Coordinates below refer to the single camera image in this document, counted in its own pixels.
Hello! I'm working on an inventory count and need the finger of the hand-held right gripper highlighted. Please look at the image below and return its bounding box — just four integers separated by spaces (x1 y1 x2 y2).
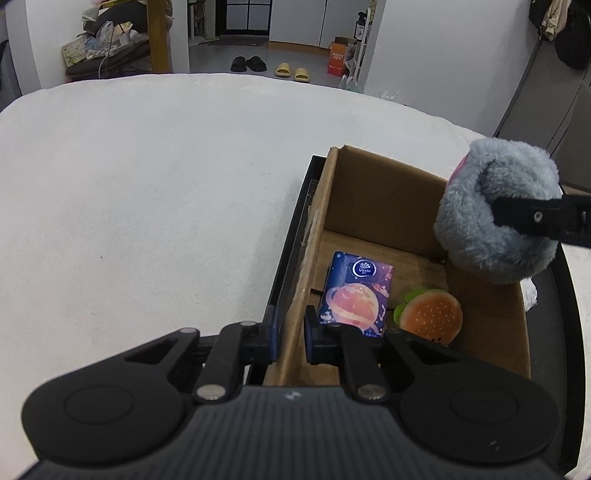
492 193 591 247

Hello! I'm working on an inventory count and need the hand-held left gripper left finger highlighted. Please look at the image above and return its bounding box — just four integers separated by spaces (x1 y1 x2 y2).
122 305 281 403

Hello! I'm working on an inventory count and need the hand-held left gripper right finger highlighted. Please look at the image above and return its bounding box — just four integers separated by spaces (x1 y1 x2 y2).
304 305 462 403

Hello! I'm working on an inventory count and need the purple tissue packet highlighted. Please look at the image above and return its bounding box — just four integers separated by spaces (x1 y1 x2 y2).
318 250 394 337

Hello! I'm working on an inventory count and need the grey fluffy plush toy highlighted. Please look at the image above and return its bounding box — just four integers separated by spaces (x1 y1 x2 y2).
435 137 561 284

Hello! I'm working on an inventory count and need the hamburger plush toy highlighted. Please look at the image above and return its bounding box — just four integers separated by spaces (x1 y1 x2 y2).
392 288 464 346

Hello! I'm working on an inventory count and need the brown cardboard box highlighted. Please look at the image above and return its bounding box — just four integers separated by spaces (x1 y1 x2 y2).
263 145 532 387

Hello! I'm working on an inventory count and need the black plastic tray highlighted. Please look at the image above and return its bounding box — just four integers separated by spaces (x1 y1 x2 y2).
261 154 585 476

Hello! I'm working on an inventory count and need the white crumpled cloth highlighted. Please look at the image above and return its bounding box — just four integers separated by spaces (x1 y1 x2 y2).
521 277 539 310

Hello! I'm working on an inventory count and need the black hanging jacket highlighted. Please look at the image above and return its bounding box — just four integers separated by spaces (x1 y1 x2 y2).
551 0 591 70

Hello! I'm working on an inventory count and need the beige hanging garment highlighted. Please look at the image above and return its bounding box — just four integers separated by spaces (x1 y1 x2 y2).
541 0 575 43

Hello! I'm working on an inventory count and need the orange cardboard box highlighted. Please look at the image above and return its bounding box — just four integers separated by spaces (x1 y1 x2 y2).
327 37 349 77

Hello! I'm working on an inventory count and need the white cabinet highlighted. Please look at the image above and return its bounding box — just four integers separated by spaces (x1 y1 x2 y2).
269 0 361 49

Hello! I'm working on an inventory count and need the black framed glass door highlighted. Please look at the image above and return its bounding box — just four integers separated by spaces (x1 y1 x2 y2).
215 0 271 35

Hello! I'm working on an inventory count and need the yellow-legged table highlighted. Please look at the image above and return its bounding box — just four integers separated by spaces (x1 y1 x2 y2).
145 0 174 75

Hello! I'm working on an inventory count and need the patterned green box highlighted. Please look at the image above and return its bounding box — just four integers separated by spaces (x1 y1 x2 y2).
61 37 88 65

